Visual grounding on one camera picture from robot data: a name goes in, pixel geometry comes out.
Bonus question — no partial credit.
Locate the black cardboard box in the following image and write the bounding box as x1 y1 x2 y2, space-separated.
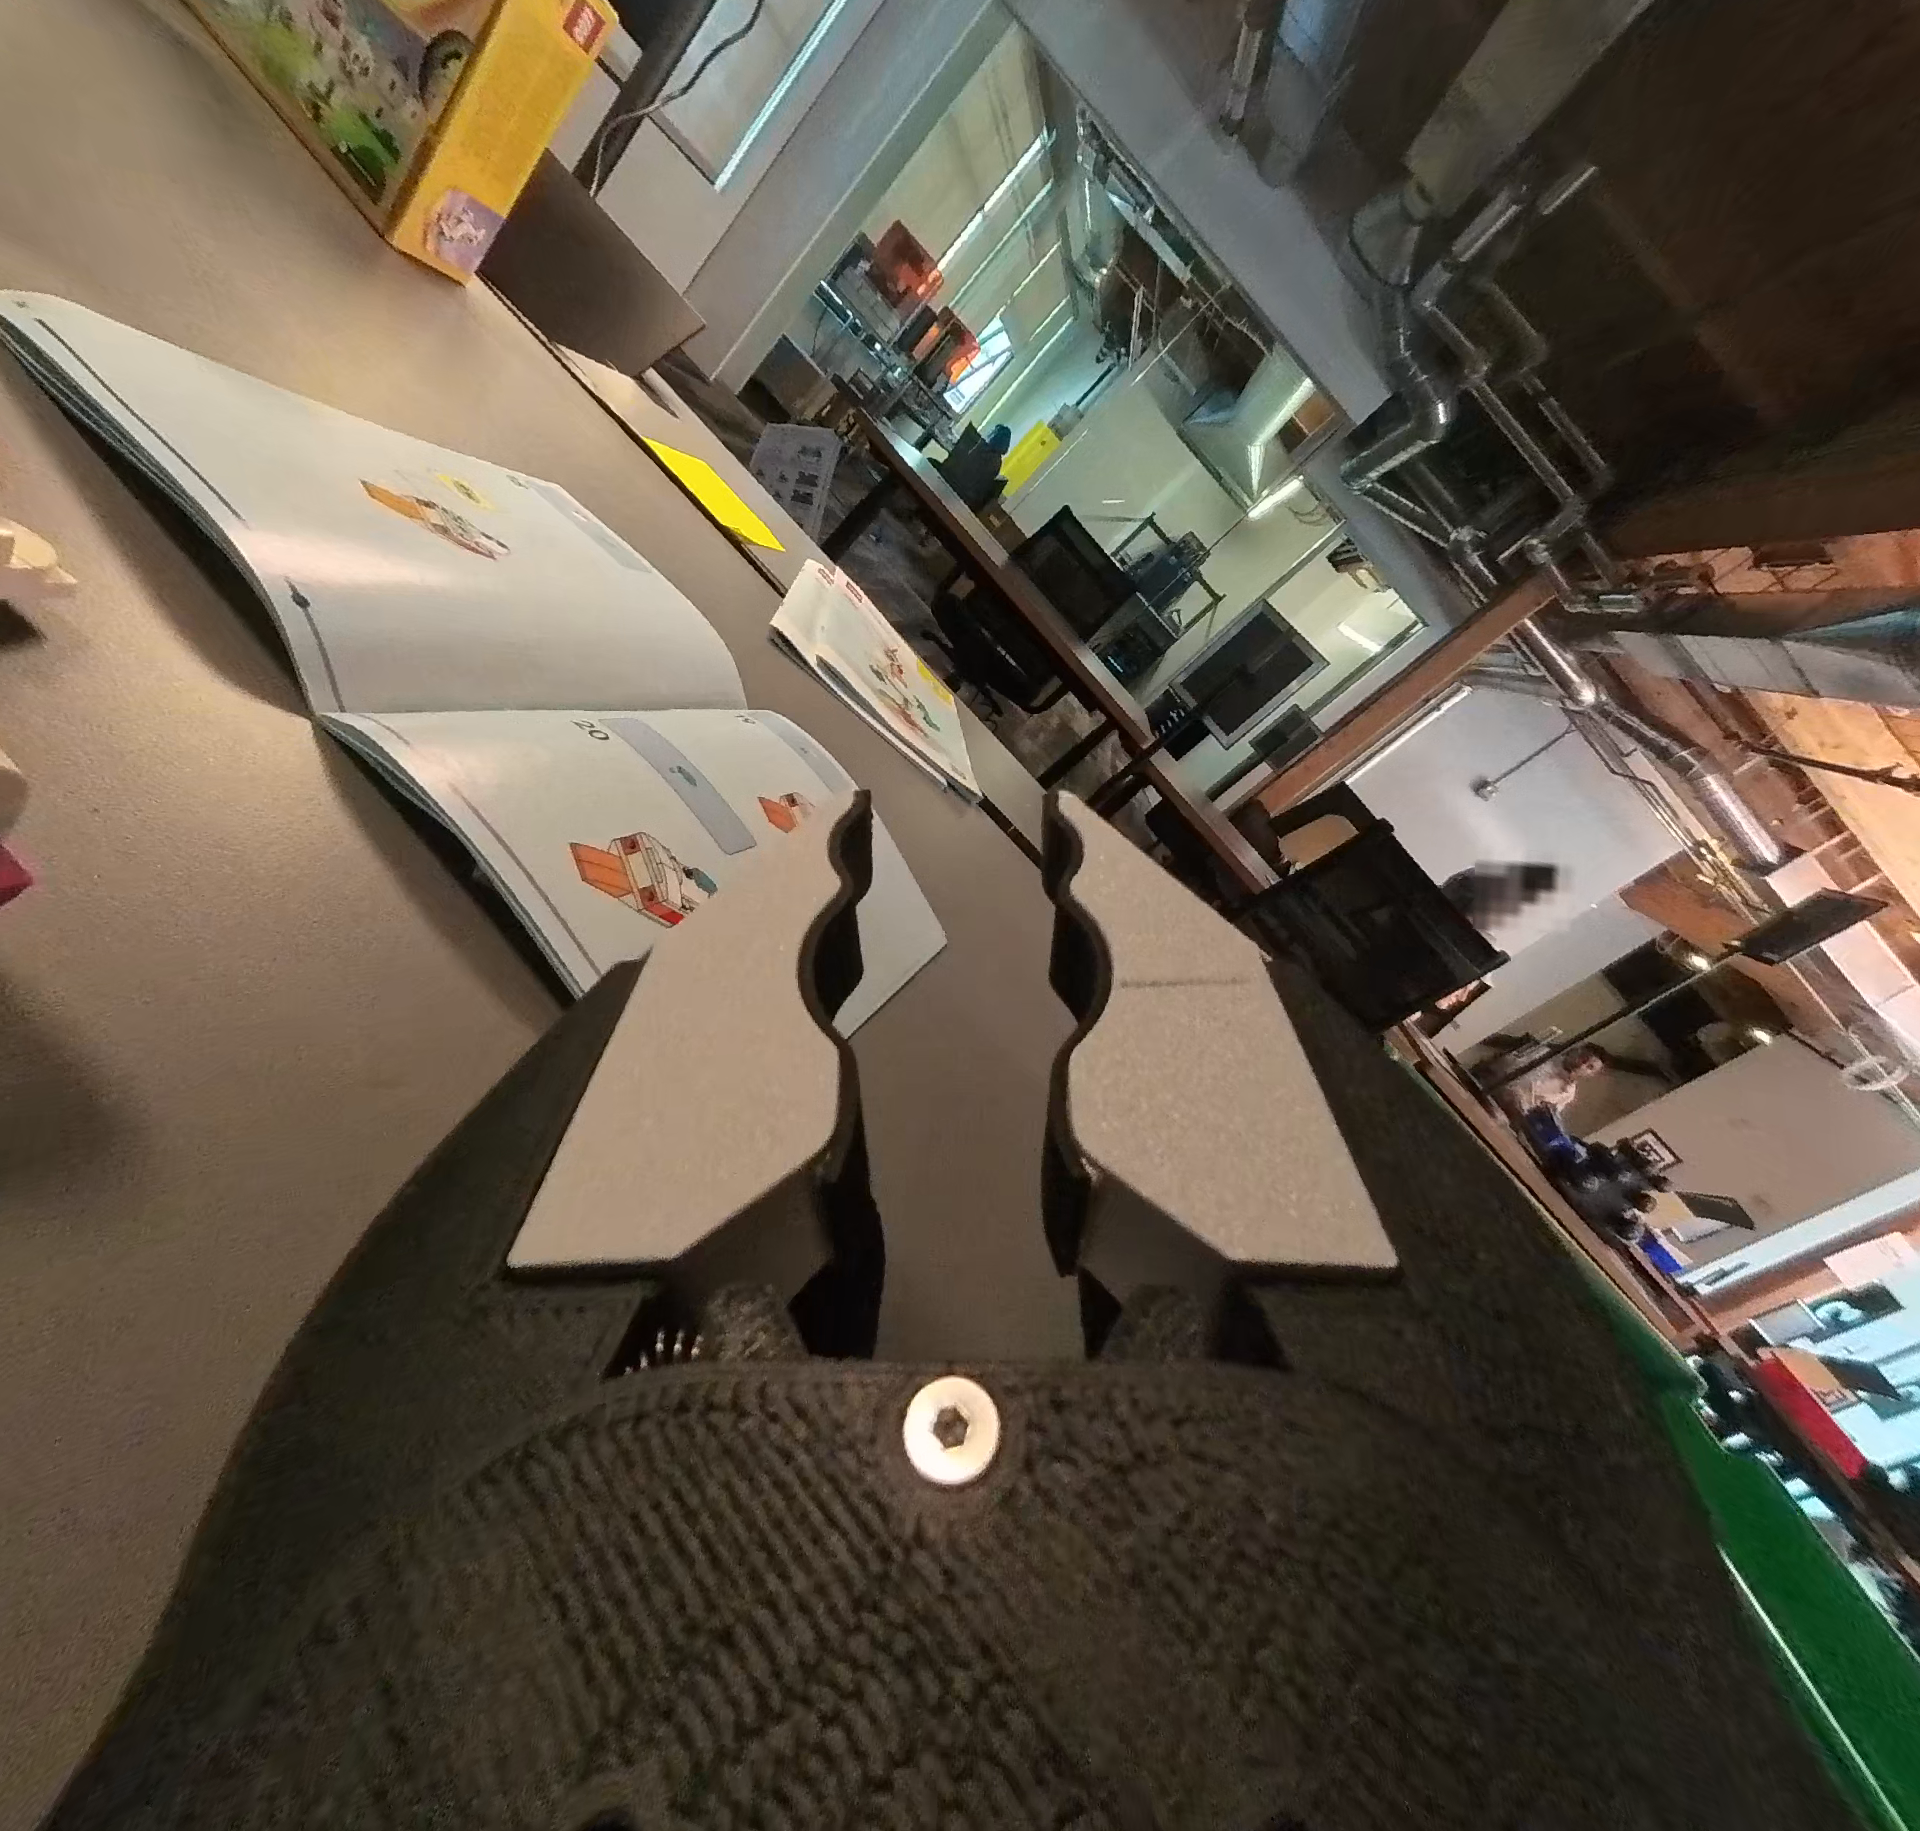
478 144 708 378

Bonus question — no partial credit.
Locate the sheet with black silhouettes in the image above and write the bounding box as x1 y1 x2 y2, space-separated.
749 421 844 542

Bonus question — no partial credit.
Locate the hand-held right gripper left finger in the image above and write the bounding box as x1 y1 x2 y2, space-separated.
507 790 874 1360

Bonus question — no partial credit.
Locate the open instruction booklet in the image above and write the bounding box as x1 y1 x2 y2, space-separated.
0 290 949 1043

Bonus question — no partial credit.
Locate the yellow sticky note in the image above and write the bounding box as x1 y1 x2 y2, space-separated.
642 433 788 556

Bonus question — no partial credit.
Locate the green plastic bin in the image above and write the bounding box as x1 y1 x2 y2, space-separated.
1394 1036 1920 1831

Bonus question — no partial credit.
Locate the partly built toy brick model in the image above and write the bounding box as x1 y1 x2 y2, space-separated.
0 508 80 915

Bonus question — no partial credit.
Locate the black mesh office chair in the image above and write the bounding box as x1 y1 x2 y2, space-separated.
1251 780 1509 1030

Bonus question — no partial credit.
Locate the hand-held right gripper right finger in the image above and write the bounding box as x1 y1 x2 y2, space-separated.
1039 790 1404 1360

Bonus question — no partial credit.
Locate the yellow toy brick set box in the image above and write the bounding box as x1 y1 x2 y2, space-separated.
142 0 622 285

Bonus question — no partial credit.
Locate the closed instruction booklet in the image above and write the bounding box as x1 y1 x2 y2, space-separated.
768 560 983 805

